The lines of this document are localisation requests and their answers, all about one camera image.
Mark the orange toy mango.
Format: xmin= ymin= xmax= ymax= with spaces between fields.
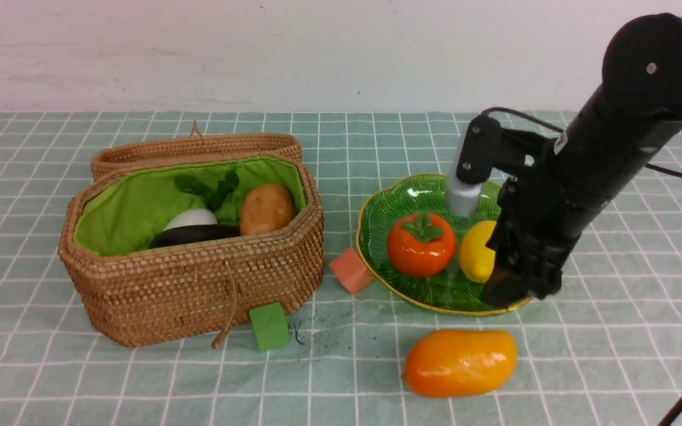
xmin=401 ymin=329 xmax=519 ymax=398

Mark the orange foam cube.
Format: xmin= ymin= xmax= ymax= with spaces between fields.
xmin=329 ymin=247 xmax=375 ymax=295

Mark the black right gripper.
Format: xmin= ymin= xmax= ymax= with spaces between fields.
xmin=482 ymin=89 xmax=682 ymax=308

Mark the green foam cube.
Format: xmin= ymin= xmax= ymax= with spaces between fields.
xmin=249 ymin=302 xmax=290 ymax=353

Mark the white toy radish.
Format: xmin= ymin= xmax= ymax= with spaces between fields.
xmin=164 ymin=170 xmax=239 ymax=230

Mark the yellow toy lemon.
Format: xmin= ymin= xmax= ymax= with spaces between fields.
xmin=458 ymin=220 xmax=496 ymax=284

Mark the woven wicker basket green lining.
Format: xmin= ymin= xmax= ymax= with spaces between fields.
xmin=57 ymin=153 xmax=324 ymax=347

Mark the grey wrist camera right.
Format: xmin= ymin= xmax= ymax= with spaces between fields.
xmin=445 ymin=114 xmax=555 ymax=217

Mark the green checkered tablecloth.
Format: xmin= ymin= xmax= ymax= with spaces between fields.
xmin=0 ymin=111 xmax=682 ymax=425

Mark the dark purple toy eggplant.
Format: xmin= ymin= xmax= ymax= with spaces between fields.
xmin=149 ymin=224 xmax=240 ymax=249

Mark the woven wicker basket lid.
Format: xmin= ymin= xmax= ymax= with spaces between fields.
xmin=90 ymin=121 xmax=303 ymax=180

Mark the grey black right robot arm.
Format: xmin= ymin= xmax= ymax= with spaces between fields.
xmin=481 ymin=13 xmax=682 ymax=308

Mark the brown toy potato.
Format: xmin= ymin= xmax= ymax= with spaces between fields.
xmin=239 ymin=183 xmax=297 ymax=235

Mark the orange toy persimmon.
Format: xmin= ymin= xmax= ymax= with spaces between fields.
xmin=386 ymin=212 xmax=457 ymax=279

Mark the green glass leaf plate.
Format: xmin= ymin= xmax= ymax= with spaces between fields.
xmin=356 ymin=173 xmax=531 ymax=317

